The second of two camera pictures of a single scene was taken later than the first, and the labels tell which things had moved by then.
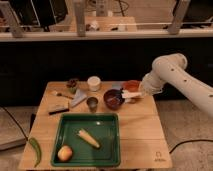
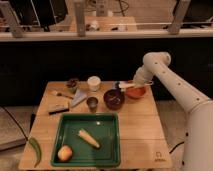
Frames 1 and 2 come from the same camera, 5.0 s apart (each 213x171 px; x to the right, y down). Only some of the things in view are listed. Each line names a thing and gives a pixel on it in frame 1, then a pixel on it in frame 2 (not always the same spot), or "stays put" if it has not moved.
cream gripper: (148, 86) -> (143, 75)
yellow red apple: (65, 153) stays put
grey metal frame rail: (176, 31) stays put
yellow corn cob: (89, 138) stays put
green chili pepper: (38, 150) stays put
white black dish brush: (126, 94) -> (131, 84)
